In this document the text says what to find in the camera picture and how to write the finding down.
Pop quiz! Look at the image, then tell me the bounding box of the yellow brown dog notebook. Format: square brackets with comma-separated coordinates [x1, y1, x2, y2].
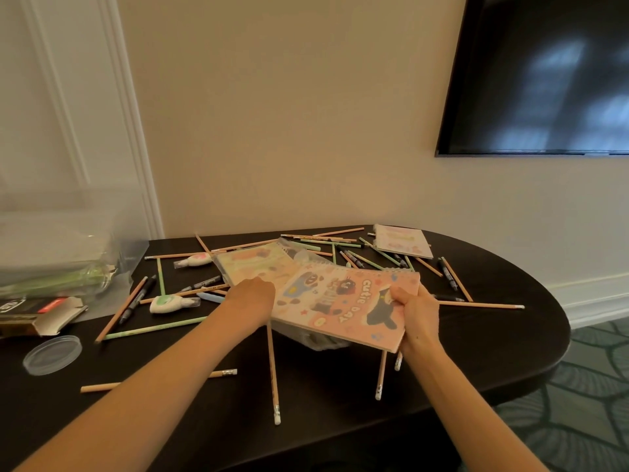
[214, 242, 298, 288]

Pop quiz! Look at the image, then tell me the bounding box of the person's left hand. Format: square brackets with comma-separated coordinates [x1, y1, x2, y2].
[223, 277, 276, 331]

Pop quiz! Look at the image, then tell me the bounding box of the person's right forearm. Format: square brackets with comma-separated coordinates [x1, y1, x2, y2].
[400, 338, 549, 472]

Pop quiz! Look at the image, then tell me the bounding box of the round clear plastic lid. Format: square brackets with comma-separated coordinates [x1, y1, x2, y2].
[22, 334, 83, 377]

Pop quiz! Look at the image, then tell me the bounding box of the clear tube of green pens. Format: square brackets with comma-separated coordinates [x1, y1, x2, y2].
[0, 265, 119, 300]

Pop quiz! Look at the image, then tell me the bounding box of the white pink correction tape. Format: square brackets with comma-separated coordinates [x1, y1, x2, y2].
[173, 252, 213, 269]

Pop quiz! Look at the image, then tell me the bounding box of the person's right hand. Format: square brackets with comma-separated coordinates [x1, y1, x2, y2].
[391, 283, 441, 357]

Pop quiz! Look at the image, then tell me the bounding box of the cluster of pencils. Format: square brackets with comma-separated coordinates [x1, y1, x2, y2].
[280, 226, 443, 279]

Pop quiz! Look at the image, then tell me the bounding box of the white dotted notebook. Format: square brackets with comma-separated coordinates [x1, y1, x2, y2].
[0, 213, 114, 264]

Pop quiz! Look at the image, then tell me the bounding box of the person's left forearm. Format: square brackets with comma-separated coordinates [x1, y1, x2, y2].
[14, 309, 266, 472]

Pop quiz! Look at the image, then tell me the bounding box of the black gold pen box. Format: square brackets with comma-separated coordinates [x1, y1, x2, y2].
[0, 295, 89, 338]

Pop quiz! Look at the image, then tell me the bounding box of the clear plastic storage bin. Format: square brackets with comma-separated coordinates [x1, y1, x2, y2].
[0, 186, 151, 296]

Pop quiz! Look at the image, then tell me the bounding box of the black wall television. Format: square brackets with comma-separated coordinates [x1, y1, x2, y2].
[434, 0, 629, 158]

